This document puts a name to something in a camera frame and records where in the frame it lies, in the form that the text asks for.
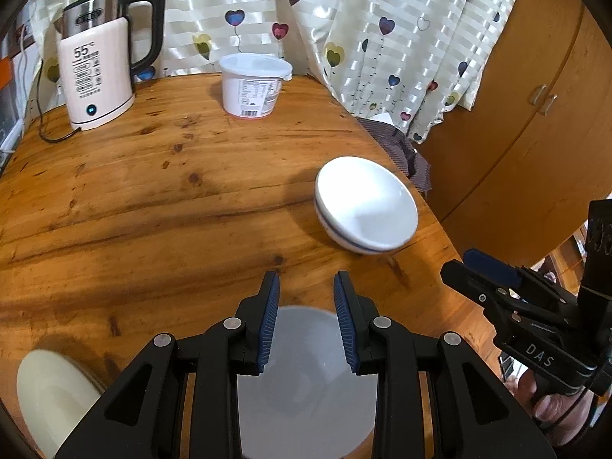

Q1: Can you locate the white electric kettle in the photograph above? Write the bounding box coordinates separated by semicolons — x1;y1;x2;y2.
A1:
56;0;166;131

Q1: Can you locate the person's right hand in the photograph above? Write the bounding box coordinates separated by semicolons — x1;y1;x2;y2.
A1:
519;368;594;437

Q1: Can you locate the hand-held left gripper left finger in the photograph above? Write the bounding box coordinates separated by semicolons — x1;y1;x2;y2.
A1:
55;272;280;459

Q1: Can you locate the white plastic yogurt tub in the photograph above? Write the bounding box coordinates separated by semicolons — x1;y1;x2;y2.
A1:
219;52;293;119

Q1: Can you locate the wooden cabinet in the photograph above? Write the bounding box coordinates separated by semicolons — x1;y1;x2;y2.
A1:
416;0;612;269

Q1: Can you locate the cream heart print curtain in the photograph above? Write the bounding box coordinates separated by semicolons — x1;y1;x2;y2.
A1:
29;0;527;144

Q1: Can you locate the white ceramic bowl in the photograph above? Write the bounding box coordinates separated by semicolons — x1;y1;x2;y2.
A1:
236;306;377;459
314;155;420;256

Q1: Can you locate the large grey ceramic plate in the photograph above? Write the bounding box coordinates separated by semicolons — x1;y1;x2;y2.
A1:
16;349;113;459

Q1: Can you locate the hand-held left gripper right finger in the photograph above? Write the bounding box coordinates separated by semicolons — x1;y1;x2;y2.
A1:
334;272;558;459

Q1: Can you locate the black kettle power cable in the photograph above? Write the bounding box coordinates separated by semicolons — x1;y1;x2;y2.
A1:
36;57;80;144

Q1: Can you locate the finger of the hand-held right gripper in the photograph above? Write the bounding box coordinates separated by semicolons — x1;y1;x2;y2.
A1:
440;259;599;395
463;249;580;317

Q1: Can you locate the dark striped cloth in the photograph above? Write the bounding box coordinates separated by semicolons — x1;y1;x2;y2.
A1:
358;117;431;197

